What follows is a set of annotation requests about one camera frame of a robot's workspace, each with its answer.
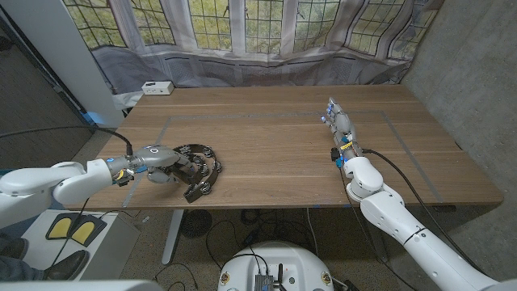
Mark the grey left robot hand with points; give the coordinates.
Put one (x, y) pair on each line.
(161, 157)

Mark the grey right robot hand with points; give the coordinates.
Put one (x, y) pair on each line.
(342, 123)

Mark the black half-moon tambourine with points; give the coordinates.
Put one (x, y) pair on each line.
(198, 190)

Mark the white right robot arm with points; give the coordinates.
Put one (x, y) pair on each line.
(404, 226)

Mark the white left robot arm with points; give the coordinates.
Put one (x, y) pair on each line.
(40, 182)

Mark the white power strip box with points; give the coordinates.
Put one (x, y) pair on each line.
(157, 88)

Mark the round black floor fan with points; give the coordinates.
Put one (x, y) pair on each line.
(196, 223)

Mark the white table leg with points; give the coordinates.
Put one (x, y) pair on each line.
(173, 234)

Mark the white pedal platform box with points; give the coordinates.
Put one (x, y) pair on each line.
(117, 246)

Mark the yellow black foot pedal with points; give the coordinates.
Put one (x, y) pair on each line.
(60, 228)
(85, 232)

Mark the printed window backdrop cloth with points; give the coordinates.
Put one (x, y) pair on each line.
(262, 40)

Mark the grey table leg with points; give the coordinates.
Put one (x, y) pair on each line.
(375, 238)

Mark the black leather shoe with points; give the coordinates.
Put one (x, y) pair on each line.
(66, 266)

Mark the white robot torso base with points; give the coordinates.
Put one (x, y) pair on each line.
(282, 258)

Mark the small silver computer box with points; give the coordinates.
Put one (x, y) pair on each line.
(263, 283)

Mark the grey shoe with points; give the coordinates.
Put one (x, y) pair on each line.
(14, 248)

